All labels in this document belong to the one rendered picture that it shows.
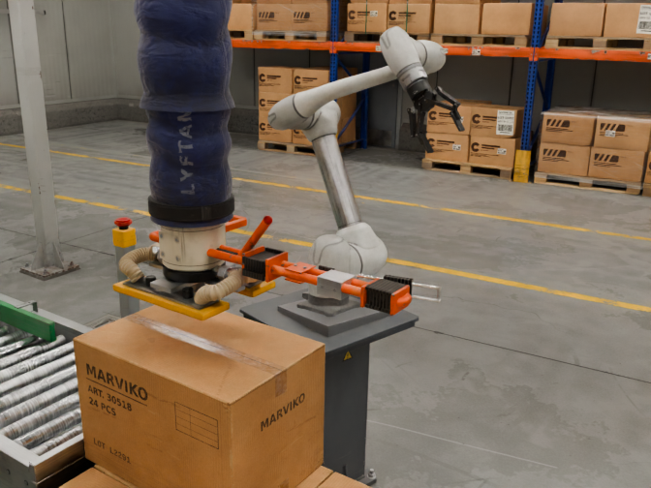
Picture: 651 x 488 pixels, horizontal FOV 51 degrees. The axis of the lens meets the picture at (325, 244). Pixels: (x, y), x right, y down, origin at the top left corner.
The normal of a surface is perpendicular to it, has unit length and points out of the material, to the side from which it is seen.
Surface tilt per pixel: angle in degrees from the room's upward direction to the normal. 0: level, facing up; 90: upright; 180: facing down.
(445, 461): 0
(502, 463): 0
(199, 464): 90
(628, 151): 90
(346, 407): 90
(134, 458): 90
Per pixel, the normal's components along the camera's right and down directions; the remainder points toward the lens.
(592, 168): -0.51, 0.24
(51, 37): 0.87, 0.16
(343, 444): 0.65, 0.24
